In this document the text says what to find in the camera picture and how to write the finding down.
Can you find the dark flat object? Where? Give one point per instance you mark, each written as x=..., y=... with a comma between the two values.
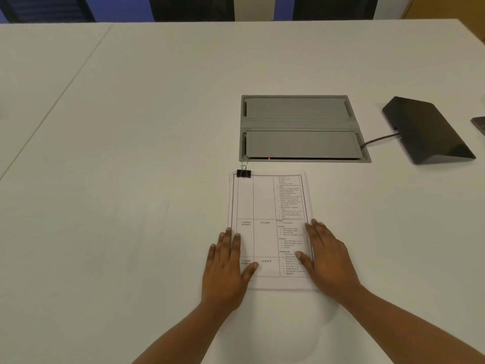
x=479, y=125

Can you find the person's right thumb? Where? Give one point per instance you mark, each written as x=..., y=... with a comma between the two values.
x=304, y=263

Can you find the black binder clip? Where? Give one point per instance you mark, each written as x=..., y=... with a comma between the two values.
x=243, y=173

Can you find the person's right middle finger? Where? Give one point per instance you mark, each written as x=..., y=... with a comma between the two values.
x=319, y=235

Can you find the person's left forearm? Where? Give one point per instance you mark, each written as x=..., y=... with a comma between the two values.
x=178, y=337

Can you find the person's right forearm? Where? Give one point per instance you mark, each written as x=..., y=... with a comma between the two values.
x=401, y=326

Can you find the person's left hand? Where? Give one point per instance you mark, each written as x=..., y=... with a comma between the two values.
x=223, y=278

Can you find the person's left thumb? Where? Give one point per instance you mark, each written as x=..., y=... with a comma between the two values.
x=251, y=272

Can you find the printed white paper stack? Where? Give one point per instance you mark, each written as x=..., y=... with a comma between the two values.
x=265, y=208

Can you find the person's left middle finger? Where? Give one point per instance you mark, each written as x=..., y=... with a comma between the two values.
x=228, y=244

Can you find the black office chair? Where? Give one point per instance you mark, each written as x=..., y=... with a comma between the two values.
x=335, y=6
x=191, y=7
x=49, y=7

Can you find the person's right little finger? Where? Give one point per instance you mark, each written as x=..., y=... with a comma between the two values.
x=338, y=249

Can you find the brown wooden door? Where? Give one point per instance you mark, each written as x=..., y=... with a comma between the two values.
x=451, y=13

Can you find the person's right hand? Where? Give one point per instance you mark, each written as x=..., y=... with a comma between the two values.
x=329, y=269

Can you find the black wedge-shaped device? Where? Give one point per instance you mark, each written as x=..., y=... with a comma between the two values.
x=426, y=128

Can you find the person's left little finger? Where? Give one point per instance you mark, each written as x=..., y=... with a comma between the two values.
x=212, y=257

